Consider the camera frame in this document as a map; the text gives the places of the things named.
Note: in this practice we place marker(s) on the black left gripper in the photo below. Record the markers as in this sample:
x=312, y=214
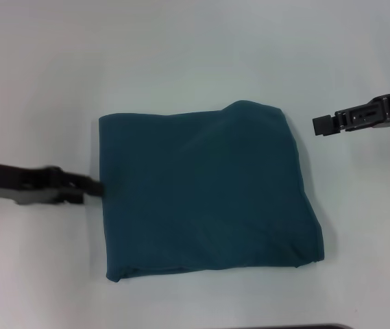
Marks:
x=9, y=181

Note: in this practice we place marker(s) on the teal T-shirt with FREE print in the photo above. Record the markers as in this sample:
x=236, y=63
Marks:
x=198, y=192

